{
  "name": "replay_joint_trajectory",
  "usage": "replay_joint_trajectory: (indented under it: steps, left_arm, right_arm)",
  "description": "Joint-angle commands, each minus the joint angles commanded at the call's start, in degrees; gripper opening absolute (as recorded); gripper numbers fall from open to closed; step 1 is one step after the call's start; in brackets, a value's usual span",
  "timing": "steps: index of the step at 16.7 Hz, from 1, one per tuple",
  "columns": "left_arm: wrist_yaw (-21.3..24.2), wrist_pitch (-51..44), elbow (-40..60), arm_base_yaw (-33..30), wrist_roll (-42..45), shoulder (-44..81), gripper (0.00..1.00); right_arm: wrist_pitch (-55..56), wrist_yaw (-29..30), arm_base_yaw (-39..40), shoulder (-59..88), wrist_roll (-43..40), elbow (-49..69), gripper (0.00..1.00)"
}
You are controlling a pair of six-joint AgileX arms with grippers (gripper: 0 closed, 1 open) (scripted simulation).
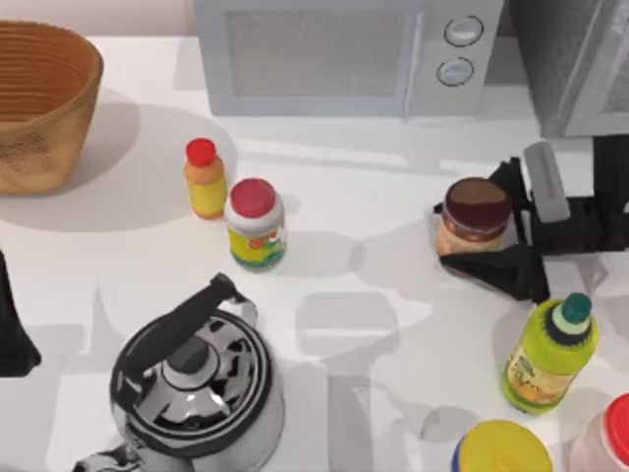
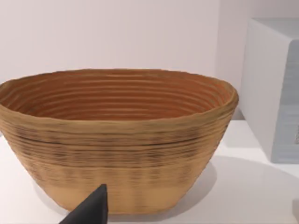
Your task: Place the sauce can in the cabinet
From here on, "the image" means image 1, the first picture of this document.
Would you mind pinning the blue container with yellow lid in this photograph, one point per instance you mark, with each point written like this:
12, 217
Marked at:
501, 450

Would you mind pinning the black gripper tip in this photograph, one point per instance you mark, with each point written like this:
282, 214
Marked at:
12, 334

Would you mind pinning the orange bottle with red cap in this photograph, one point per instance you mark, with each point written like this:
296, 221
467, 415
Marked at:
205, 189

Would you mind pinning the round grey microwave knob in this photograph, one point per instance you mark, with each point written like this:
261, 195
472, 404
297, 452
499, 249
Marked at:
455, 72
463, 30

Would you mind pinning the woven wooden basket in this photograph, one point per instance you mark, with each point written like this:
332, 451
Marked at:
44, 98

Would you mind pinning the red-lidded jar with yellow label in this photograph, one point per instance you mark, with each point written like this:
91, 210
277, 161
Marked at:
255, 231

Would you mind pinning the brown-lidded jar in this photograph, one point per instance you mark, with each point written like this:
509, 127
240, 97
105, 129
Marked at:
474, 216

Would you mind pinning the pale microwave oven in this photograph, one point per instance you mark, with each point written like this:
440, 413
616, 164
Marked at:
472, 105

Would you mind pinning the microwave oven door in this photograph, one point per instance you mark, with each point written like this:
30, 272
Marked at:
314, 54

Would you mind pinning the clear jar with red lid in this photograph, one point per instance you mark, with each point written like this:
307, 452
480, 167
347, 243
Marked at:
607, 442

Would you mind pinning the green bottle with dark cap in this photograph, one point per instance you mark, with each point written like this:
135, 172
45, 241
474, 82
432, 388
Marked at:
545, 364

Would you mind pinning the grey cabinet with dark inside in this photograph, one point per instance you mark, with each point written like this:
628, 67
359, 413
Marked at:
545, 59

